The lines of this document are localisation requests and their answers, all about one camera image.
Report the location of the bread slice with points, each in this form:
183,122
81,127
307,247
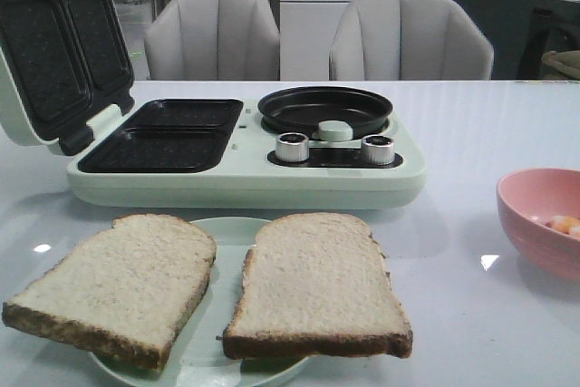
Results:
316,283
125,293

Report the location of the pink bowl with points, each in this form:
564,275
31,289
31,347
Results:
527,199

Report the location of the mint green sandwich maker lid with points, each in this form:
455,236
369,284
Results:
63,62

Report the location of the orange shrimp pieces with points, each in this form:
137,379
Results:
565,224

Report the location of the mint green breakfast maker base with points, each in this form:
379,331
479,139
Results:
216,153

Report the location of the left silver control knob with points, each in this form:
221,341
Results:
292,147

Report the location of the silver control knob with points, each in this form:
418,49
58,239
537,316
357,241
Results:
292,147
377,150

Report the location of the black round frying pan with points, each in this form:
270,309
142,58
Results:
301,109

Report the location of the right silver control knob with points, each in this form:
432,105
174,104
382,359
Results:
377,150

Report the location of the left grey upholstered chair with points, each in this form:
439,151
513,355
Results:
214,40

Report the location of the grey upholstered chair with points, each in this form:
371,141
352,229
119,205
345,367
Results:
409,40
214,40

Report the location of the right grey upholstered chair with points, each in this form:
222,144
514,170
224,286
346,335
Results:
409,40

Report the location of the white refrigerator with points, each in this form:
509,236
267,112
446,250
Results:
307,29

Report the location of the mint green round plate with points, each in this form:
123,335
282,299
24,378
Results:
197,358

